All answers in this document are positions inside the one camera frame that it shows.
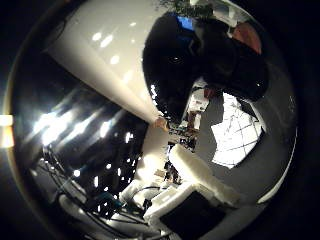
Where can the white checked cloth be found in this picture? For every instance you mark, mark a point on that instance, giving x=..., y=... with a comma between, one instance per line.
x=236, y=133

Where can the round brown wooden table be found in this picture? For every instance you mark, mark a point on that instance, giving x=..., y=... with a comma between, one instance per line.
x=248, y=35

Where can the green potted plant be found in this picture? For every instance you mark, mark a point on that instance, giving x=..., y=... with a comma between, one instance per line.
x=186, y=6

